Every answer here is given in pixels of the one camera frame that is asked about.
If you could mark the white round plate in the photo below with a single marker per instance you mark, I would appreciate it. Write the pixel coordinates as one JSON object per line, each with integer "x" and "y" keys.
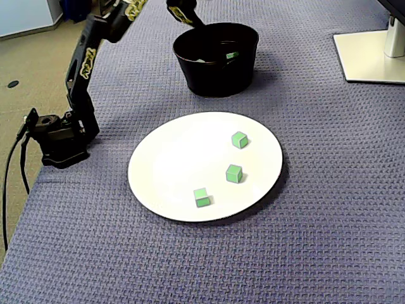
{"x": 177, "y": 152}

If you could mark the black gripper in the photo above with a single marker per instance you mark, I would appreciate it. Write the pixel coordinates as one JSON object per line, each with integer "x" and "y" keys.
{"x": 184, "y": 14}

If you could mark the black metal pot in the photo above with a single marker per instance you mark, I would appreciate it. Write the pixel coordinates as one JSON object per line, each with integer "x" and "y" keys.
{"x": 218, "y": 79}

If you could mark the blue container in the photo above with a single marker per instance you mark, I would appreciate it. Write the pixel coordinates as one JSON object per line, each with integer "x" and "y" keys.
{"x": 72, "y": 8}

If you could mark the silver monitor stand column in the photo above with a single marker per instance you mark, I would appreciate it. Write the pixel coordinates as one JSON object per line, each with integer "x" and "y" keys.
{"x": 395, "y": 38}

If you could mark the black round floor cover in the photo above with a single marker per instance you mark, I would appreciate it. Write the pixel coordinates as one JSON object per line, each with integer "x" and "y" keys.
{"x": 13, "y": 84}

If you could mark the silver monitor stand base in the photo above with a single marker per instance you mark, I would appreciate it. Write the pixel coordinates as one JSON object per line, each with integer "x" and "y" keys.
{"x": 364, "y": 57}

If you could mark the blue waffle cloth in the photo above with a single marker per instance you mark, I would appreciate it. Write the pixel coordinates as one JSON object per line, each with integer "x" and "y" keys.
{"x": 316, "y": 190}

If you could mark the green foam cube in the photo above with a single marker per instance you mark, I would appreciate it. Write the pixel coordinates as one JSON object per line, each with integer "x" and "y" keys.
{"x": 201, "y": 197}
{"x": 232, "y": 55}
{"x": 239, "y": 139}
{"x": 234, "y": 173}

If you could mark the black monitor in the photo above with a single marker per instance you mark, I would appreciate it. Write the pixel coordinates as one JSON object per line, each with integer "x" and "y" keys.
{"x": 398, "y": 6}

